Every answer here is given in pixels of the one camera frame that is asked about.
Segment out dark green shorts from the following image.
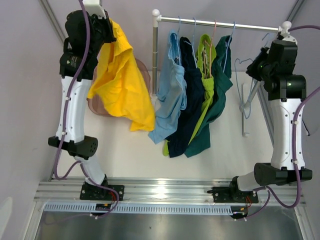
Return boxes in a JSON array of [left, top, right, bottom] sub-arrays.
[[184, 35, 233, 158]]

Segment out yellow shorts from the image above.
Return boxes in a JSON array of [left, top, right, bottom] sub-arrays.
[[87, 21, 156, 132]]

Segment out lime green shorts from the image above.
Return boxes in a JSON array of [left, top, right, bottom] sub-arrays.
[[162, 33, 217, 157]]

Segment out pink wire hanger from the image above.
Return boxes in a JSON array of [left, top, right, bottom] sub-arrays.
[[201, 20, 217, 79]]

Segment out navy blue shorts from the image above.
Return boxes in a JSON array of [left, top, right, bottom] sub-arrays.
[[162, 36, 205, 158]]

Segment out light blue shorts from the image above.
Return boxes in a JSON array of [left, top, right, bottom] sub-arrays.
[[148, 30, 187, 144]]

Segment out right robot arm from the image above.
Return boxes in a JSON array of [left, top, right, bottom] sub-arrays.
[[208, 35, 313, 208]]

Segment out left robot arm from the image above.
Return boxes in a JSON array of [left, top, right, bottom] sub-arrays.
[[48, 0, 124, 202]]

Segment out white metal clothes rack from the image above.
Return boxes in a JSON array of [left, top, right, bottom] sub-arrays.
[[145, 8, 292, 137]]

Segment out pink plastic basin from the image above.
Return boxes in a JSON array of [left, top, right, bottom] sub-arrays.
[[87, 58, 151, 117]]

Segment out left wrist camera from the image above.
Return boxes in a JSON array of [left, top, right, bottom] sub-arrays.
[[82, 0, 107, 19]]

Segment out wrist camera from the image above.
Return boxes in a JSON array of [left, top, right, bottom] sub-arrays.
[[276, 31, 298, 46], [82, 0, 107, 19]]

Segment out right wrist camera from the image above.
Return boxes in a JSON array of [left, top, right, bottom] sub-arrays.
[[276, 31, 298, 46]]

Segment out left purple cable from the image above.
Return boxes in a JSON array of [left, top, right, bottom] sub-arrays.
[[51, 0, 120, 221]]

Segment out purple cable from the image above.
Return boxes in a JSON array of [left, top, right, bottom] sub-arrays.
[[232, 24, 320, 222], [51, 0, 120, 221]]

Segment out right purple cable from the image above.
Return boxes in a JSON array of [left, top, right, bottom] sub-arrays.
[[232, 24, 320, 222]]

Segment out aluminium mounting rail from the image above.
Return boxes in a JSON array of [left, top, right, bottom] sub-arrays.
[[33, 176, 307, 207]]

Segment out slotted cable duct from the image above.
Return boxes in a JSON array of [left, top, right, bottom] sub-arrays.
[[44, 201, 233, 216]]

